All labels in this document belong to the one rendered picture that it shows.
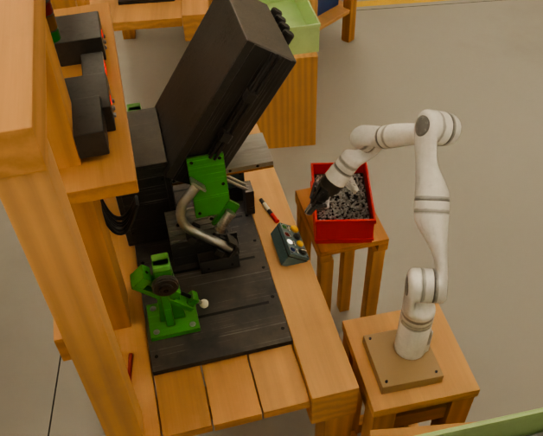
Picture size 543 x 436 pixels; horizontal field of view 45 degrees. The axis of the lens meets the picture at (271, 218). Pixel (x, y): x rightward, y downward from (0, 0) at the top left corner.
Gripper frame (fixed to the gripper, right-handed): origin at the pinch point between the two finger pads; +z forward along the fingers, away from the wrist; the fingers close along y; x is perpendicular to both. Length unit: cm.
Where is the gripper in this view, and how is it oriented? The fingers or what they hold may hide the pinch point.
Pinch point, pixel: (309, 209)
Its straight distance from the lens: 217.8
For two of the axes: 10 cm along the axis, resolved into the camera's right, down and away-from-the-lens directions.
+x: 8.1, 2.5, 5.3
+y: 2.4, 6.9, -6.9
